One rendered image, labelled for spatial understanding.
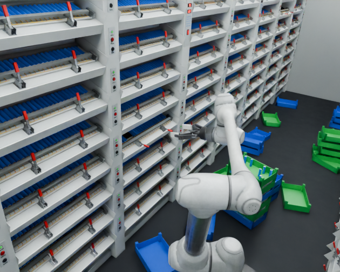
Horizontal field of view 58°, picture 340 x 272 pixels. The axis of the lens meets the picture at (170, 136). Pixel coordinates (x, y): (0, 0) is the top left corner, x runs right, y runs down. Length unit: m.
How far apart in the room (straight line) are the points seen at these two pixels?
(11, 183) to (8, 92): 0.38
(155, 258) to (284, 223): 1.08
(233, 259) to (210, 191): 0.61
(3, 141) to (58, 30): 0.47
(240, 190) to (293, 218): 1.62
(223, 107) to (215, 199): 0.59
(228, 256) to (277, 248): 0.85
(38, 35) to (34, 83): 0.18
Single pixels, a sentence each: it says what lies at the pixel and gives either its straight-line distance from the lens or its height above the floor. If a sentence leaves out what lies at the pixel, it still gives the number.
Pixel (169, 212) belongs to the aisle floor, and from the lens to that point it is 2.55.
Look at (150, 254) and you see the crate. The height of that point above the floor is 0.00.
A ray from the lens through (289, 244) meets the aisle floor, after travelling 2.53.
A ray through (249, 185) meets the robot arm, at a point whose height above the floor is 1.03.
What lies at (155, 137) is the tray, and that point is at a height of 0.73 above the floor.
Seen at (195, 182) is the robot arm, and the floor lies 1.03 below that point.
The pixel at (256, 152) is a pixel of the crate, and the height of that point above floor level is 0.03.
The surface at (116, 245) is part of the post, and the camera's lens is 2.17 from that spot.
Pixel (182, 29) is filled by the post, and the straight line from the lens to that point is 2.06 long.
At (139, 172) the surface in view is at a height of 0.55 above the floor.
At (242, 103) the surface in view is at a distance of 3.54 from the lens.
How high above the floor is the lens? 1.71
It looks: 28 degrees down
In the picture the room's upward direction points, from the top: 3 degrees clockwise
